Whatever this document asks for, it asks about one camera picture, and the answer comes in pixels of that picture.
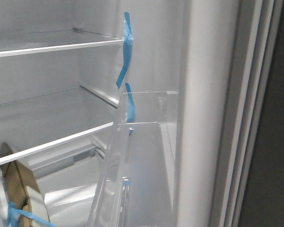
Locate grey fridge door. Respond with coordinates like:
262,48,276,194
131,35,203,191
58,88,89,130
174,0,284,227

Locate clear plastic door bin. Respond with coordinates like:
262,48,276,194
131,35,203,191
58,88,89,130
88,92,175,227

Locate white fridge interior body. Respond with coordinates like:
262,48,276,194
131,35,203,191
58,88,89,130
0,0,186,227

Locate lower glass fridge shelf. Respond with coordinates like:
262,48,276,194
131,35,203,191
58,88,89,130
0,87,116,151

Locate glass fridge shelf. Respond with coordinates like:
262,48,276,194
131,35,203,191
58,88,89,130
0,87,116,151
0,29,124,58

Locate upper glass fridge shelf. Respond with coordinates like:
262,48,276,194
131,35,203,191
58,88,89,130
0,29,124,58

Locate middle blue tape strip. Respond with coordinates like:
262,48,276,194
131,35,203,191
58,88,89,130
125,83,135,123

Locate blue tape strip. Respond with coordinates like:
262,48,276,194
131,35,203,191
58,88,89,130
116,11,133,89
7,202,56,227
125,83,135,123

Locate upper blue tape strip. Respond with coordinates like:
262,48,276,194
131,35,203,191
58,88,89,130
116,11,133,89

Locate brown cardboard piece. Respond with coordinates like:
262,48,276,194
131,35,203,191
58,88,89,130
0,141,50,227

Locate bottom blue tape strip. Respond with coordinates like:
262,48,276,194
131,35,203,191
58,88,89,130
7,202,56,227

